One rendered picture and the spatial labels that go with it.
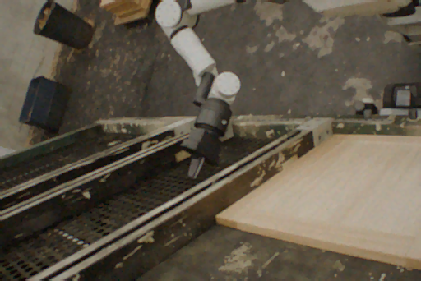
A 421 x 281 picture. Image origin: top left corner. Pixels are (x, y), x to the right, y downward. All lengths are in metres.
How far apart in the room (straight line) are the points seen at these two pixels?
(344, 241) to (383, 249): 0.07
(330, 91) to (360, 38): 0.38
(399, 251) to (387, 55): 1.79
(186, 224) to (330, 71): 1.83
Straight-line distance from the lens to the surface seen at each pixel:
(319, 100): 2.36
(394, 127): 1.14
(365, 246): 0.63
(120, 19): 4.40
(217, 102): 1.00
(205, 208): 0.76
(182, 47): 1.07
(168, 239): 0.70
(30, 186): 1.20
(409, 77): 2.02
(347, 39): 2.46
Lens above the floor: 1.94
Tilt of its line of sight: 45 degrees down
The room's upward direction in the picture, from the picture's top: 68 degrees counter-clockwise
